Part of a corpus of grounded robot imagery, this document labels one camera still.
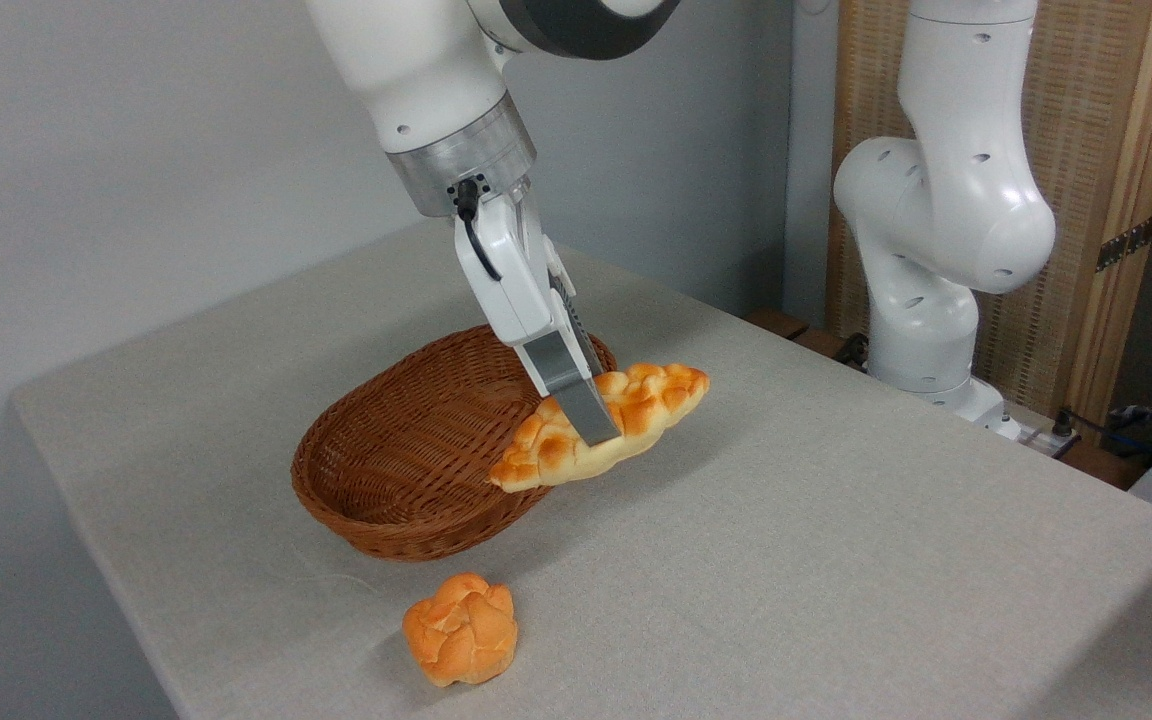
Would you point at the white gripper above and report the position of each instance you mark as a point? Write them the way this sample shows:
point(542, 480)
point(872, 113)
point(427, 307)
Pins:
point(506, 270)

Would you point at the long braided bread loaf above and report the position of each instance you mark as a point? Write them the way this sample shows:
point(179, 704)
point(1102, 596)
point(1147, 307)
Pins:
point(658, 395)

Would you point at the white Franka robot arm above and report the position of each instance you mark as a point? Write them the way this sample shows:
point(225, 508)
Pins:
point(406, 60)

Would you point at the round orange bread roll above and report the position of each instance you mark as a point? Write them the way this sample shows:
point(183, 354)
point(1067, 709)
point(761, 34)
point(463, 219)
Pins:
point(461, 635)

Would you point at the brown wicker oval basket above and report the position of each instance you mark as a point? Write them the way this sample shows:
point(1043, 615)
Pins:
point(406, 470)

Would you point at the black clamp knob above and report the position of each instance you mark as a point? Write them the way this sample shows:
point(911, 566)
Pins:
point(853, 350)

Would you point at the grey linen tablecloth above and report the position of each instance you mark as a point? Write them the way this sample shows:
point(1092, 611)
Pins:
point(786, 600)

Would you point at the white power strip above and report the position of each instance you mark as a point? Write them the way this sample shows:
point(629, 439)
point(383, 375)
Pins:
point(1041, 440)

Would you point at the dark metal screen hinge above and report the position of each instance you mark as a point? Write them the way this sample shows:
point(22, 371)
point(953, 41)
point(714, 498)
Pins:
point(1124, 244)

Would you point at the wooden rattan folding screen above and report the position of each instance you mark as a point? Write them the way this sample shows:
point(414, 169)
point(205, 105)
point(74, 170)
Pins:
point(1086, 100)

